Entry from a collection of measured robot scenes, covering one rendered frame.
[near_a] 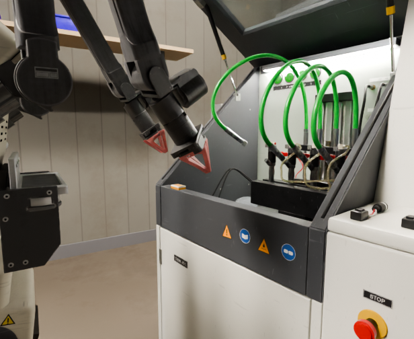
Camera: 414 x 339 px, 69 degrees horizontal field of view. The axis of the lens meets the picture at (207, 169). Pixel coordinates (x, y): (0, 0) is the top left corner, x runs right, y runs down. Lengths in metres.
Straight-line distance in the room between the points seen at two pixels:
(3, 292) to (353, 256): 0.68
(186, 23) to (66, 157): 1.80
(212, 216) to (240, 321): 0.30
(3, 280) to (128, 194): 2.44
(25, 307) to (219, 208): 0.51
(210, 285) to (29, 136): 2.26
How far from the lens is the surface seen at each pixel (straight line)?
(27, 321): 0.78
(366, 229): 0.63
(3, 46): 0.70
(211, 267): 0.97
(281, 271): 0.77
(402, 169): 0.85
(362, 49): 1.21
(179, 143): 0.66
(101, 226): 3.11
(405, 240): 0.61
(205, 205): 0.92
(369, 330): 0.66
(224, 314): 0.99
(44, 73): 0.53
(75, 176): 2.97
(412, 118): 0.87
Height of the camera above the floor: 1.15
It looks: 7 degrees down
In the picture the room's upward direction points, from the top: straight up
